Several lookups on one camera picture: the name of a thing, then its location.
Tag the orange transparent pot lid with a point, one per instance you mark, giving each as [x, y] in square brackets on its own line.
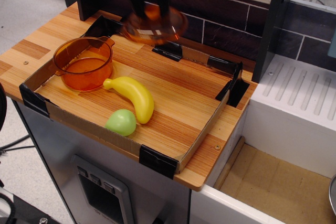
[155, 29]

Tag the orange transparent pot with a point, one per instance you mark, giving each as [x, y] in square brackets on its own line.
[84, 63]

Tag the yellow plastic banana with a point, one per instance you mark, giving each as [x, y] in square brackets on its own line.
[136, 92]

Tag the green plastic pear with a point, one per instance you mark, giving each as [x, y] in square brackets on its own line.
[122, 121]

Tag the cardboard fence with black tape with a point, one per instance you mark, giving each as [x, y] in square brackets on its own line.
[198, 100]

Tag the toy kitchen oven front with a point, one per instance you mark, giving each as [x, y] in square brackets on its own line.
[100, 185]

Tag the white toy sink unit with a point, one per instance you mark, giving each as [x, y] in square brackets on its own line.
[279, 166]

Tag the metal bowl rim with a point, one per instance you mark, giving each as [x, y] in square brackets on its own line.
[333, 195]

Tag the black right upright post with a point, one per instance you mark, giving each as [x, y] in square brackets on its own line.
[264, 56]

